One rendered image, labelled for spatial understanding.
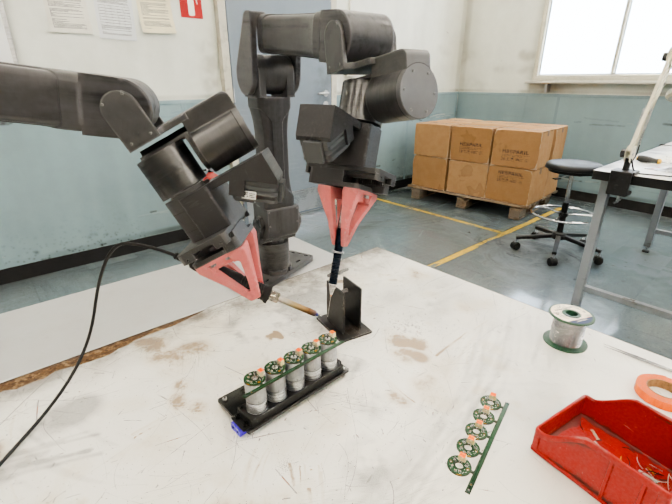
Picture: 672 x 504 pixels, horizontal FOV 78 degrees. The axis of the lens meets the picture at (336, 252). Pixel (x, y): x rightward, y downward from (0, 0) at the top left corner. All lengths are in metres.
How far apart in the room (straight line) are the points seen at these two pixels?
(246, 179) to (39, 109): 0.20
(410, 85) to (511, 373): 0.40
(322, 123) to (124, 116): 0.19
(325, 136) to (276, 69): 0.32
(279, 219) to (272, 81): 0.24
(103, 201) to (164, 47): 1.08
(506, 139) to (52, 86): 3.59
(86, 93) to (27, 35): 2.54
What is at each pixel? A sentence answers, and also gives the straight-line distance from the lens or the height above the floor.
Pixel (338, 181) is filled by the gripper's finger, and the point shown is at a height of 1.01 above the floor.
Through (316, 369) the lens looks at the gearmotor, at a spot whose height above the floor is 0.79.
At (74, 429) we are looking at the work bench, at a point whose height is 0.75.
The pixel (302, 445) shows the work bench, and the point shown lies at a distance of 0.51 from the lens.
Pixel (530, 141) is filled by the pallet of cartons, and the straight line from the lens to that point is 3.79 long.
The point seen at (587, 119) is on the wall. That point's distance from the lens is 4.80.
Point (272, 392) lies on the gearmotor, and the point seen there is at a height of 0.78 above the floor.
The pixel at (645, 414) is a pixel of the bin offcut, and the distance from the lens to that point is 0.57.
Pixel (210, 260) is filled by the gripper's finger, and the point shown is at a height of 0.93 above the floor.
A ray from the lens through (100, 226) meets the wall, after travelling 3.15.
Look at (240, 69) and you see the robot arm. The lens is 0.77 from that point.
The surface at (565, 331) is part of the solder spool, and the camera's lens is 0.71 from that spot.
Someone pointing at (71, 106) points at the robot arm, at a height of 1.10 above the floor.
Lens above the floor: 1.12
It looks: 23 degrees down
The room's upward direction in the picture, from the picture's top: straight up
